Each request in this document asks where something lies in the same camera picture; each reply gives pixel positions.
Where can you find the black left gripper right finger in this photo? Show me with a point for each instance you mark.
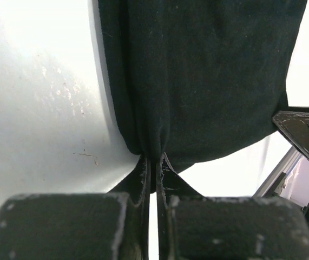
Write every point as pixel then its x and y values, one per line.
pixel 171 189

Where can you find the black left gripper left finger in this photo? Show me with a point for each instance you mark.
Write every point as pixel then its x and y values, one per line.
pixel 137 183

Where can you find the black t shirt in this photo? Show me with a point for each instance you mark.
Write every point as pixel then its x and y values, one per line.
pixel 197 80

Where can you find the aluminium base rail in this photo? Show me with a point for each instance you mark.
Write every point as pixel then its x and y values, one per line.
pixel 274 184

